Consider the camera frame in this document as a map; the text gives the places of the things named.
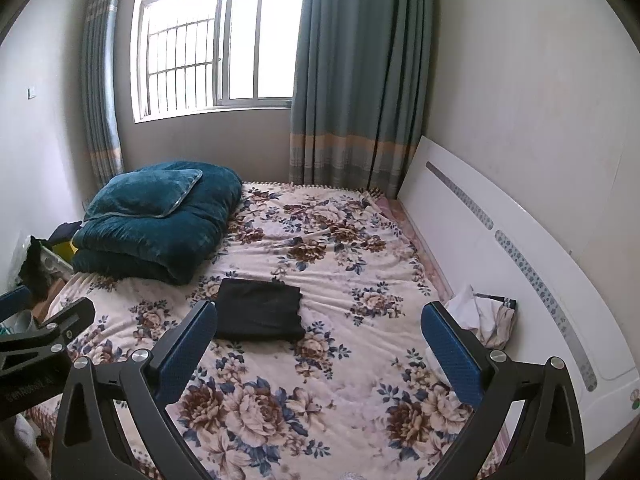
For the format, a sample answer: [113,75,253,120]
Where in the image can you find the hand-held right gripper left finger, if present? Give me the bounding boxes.
[51,300,219,480]

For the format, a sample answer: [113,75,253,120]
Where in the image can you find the wide teal curtain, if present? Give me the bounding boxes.
[289,0,435,201]

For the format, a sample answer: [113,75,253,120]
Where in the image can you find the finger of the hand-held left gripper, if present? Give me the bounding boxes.
[0,284,35,322]
[31,297,97,345]

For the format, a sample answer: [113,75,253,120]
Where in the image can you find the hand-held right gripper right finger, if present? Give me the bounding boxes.
[420,301,586,480]

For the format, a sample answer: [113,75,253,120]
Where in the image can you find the narrow teal curtain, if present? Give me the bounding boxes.
[81,0,126,196]

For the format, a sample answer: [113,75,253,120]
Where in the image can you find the teal pillow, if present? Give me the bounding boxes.
[82,167,203,222]

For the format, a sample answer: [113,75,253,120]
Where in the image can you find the crumpled white clothes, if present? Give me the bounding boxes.
[444,285,518,350]

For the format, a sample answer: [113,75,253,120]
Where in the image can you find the black sweater with grey stripes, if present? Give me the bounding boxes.
[215,278,307,343]

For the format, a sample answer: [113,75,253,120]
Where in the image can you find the pink bed sheet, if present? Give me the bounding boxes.
[370,190,455,303]

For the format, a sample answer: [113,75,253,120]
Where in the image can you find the folded teal quilt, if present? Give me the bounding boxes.
[71,161,244,287]

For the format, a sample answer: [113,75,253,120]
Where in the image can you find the window with metal bars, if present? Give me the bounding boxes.
[132,0,307,123]

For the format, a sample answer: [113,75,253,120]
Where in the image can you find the white bed headboard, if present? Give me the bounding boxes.
[397,135,640,456]

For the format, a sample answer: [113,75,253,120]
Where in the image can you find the floral plush blanket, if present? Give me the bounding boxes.
[25,182,506,480]

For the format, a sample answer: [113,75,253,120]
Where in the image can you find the black cloth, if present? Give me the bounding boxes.
[19,235,58,306]

